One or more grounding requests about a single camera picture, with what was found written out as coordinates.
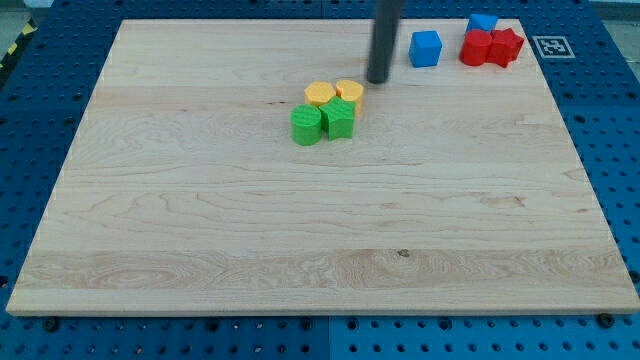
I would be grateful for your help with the yellow black hazard tape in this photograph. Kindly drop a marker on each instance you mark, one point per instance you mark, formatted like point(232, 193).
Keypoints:
point(18, 46)

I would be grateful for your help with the blue cube block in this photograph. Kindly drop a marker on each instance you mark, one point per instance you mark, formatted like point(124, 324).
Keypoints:
point(425, 48)

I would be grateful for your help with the blue triangle block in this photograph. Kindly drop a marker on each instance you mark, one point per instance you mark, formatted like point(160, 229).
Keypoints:
point(483, 22)

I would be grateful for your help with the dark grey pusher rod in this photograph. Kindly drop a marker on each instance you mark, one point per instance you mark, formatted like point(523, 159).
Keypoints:
point(387, 16)

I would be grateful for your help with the red star block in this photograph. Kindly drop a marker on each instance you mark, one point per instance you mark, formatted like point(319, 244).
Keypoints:
point(505, 47)

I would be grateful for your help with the green star block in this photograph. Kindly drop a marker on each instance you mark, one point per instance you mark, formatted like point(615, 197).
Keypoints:
point(338, 118)

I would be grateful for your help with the red cylinder block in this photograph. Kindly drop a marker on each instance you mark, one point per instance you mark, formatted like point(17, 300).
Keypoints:
point(475, 48)

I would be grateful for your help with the green cylinder block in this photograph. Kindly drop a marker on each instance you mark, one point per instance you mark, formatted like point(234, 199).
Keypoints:
point(306, 125)

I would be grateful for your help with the white fiducial marker tag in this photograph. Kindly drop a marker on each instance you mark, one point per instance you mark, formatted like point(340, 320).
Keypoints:
point(553, 47)

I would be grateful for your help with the light wooden board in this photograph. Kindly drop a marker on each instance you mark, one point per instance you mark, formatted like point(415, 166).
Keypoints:
point(183, 193)

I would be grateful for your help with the yellow round block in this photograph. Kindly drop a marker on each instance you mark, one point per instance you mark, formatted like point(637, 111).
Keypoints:
point(351, 91)

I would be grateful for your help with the yellow hexagon block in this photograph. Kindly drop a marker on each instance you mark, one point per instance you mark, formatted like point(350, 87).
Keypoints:
point(319, 93)

